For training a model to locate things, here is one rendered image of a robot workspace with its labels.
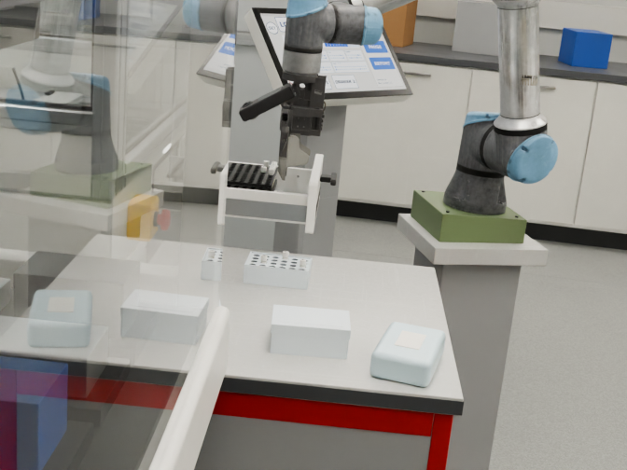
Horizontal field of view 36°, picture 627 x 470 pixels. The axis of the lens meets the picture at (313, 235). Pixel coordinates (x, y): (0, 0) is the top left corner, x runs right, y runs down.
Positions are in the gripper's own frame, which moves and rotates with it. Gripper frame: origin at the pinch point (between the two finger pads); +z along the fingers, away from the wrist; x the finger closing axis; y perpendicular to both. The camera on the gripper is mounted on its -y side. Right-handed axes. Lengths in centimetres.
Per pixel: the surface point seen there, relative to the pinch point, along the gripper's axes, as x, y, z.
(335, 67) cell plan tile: 102, 8, -7
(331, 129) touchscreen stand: 108, 9, 13
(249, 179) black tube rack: 10.7, -7.1, 5.3
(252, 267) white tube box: -16.1, -2.9, 15.2
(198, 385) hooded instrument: -90, -2, 3
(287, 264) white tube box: -12.7, 3.6, 15.1
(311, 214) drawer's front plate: 1.0, 6.9, 8.6
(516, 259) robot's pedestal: 24, 55, 21
